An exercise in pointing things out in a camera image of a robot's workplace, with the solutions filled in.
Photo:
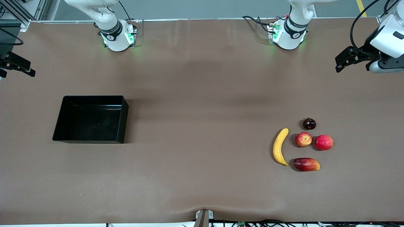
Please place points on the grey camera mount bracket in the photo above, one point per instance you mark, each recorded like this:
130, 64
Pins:
204, 217

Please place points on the aluminium frame post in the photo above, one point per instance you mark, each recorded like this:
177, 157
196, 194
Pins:
379, 20
39, 9

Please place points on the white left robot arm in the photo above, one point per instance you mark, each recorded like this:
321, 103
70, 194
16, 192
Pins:
292, 28

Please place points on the black plastic box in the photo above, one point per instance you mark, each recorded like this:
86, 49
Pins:
91, 123

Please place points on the red yellow striped apple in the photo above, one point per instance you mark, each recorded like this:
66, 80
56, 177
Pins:
303, 139

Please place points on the round red fruit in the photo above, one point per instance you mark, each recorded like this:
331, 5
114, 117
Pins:
323, 142

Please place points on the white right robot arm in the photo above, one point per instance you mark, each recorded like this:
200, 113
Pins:
113, 37

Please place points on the silver table edge rail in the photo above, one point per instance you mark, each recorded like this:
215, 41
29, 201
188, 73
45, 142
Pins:
205, 19

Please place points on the dark purple mangosteen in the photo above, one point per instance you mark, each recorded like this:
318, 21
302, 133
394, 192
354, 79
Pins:
309, 124

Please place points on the red yellow mango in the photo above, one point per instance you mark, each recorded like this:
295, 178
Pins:
305, 164

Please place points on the yellow banana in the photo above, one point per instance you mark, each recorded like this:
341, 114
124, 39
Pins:
278, 148

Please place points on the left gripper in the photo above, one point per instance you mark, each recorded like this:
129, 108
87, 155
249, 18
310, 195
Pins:
367, 52

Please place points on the small green circuit board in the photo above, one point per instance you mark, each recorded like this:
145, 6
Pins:
241, 224

